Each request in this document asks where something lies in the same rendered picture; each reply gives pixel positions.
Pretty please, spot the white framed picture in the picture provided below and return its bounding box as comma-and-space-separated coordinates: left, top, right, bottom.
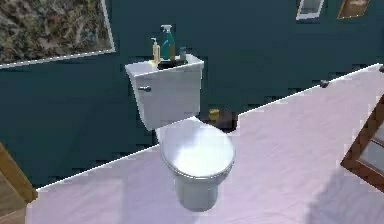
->
295, 0, 325, 21

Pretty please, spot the yellow sponge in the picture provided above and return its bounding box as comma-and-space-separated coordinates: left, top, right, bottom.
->
208, 108, 221, 122

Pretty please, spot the black tray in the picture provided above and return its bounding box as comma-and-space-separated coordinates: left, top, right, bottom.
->
157, 59, 186, 71

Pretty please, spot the large framed mottled picture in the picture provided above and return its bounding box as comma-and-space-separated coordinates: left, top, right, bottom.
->
0, 0, 117, 70

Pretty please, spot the gold framed picture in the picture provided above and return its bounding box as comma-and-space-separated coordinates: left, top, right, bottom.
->
337, 0, 371, 20

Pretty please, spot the dark brown bin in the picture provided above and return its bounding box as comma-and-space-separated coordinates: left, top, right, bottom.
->
202, 108, 239, 134

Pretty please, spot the light wooden cabinet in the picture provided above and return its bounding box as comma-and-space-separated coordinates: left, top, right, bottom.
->
0, 142, 39, 224

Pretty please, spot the cream soap pump bottle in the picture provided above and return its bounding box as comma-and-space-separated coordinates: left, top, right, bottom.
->
150, 37, 162, 65

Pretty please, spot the teal spray bottle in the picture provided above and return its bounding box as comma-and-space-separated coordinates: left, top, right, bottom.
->
160, 24, 176, 62

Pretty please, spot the brown wooden framed door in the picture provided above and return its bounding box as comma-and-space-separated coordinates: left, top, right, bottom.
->
340, 94, 384, 194

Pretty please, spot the white toilet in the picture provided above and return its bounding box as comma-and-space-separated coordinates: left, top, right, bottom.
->
124, 54, 237, 213

